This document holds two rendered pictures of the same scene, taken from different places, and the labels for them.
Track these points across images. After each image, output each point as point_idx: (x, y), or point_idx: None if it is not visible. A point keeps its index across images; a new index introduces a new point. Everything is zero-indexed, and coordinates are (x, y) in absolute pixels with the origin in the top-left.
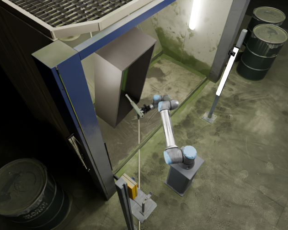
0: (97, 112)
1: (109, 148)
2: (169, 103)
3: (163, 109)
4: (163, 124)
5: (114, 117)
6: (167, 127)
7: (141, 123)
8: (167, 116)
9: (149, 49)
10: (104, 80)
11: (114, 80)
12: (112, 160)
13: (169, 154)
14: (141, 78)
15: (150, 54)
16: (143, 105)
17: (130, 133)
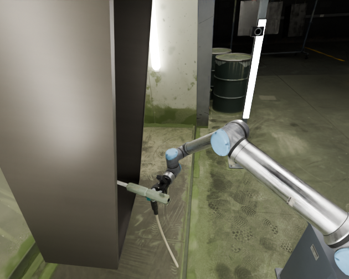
0: (48, 254)
1: None
2: (237, 125)
3: (237, 141)
4: (268, 174)
5: (111, 239)
6: (284, 175)
7: (156, 222)
8: (259, 150)
9: (139, 20)
10: (25, 87)
11: (76, 48)
12: None
13: None
14: (134, 120)
15: (144, 37)
16: (157, 177)
17: (148, 253)
